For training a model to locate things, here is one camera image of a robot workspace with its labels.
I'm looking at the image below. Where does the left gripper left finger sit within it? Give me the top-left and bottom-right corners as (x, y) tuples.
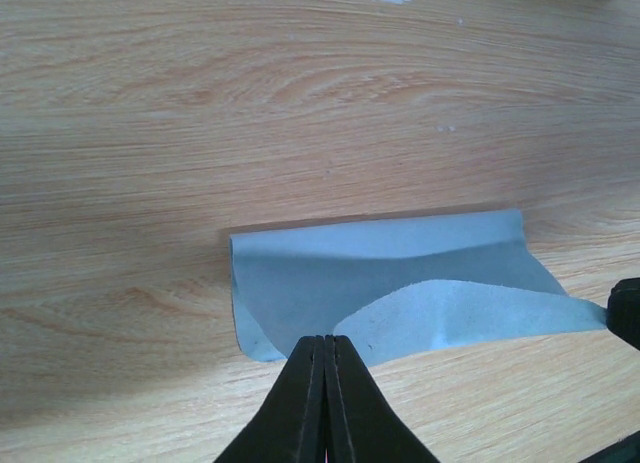
(217, 336), (326, 463)

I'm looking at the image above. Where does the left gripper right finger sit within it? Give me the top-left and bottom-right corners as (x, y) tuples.
(324, 335), (437, 463)

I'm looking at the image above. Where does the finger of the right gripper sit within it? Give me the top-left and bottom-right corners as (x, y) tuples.
(606, 278), (640, 346)

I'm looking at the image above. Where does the blue cleaning cloth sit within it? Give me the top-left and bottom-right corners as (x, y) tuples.
(230, 210), (605, 366)

